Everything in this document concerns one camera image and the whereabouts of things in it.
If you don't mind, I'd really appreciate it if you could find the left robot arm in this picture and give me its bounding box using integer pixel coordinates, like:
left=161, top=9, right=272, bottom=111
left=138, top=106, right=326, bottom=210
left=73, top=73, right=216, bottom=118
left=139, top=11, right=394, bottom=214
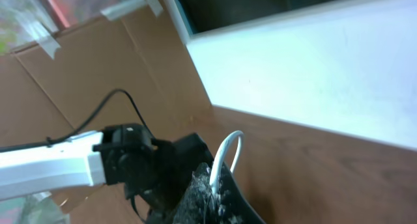
left=1, top=124, right=214, bottom=212

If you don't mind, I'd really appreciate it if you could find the brown cardboard side panel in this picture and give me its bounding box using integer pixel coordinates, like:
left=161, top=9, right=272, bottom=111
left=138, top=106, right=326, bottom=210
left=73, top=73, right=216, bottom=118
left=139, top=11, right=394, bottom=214
left=0, top=2, right=216, bottom=224

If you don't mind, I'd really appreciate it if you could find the left camera black cable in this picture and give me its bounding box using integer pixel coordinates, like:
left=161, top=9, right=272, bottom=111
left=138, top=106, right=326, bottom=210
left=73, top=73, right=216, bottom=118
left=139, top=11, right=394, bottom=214
left=0, top=88, right=156, bottom=153

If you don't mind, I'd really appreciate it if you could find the white USB cable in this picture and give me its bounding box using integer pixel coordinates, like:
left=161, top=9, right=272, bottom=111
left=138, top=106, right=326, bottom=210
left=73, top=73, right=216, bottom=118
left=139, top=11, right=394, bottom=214
left=208, top=130, right=245, bottom=195

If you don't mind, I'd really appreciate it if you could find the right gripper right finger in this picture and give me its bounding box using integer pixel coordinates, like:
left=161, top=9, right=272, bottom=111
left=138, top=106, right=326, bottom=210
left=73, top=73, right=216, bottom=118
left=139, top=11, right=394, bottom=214
left=216, top=164, right=265, bottom=224

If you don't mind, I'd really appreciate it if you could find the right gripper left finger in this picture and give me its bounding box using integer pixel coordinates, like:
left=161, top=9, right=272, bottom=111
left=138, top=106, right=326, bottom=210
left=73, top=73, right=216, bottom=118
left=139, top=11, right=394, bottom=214
left=148, top=161, right=218, bottom=224

